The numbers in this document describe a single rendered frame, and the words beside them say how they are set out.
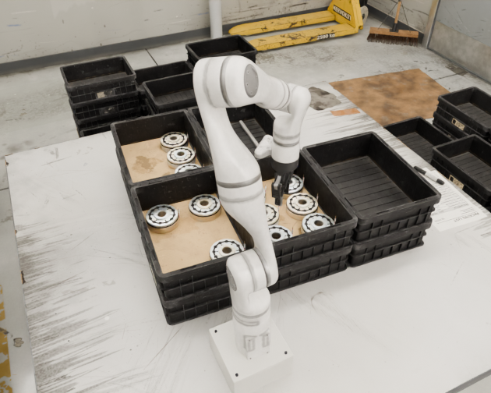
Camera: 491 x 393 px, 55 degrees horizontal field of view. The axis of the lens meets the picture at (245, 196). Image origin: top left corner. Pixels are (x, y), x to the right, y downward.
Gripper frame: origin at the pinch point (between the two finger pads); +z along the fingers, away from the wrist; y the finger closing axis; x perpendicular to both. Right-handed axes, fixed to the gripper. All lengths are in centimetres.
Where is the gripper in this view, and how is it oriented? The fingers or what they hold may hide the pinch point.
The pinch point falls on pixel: (281, 194)
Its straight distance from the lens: 136.5
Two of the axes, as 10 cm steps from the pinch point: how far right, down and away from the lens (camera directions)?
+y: 3.8, -6.1, 7.0
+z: 0.0, 7.5, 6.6
